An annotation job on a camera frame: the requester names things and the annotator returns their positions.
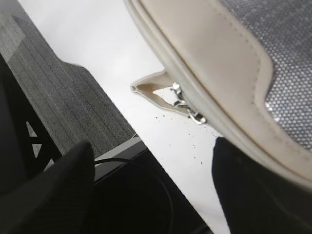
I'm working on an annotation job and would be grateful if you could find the silver zipper pull with ring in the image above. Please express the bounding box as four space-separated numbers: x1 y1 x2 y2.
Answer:
170 82 207 125

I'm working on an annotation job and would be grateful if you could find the cream bag with silver top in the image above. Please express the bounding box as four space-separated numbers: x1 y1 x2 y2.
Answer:
125 0 312 190

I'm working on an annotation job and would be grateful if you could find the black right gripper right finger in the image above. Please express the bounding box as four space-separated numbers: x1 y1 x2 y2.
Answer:
212 137 312 234

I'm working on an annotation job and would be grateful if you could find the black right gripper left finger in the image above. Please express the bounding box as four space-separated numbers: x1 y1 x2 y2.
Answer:
0 140 95 234

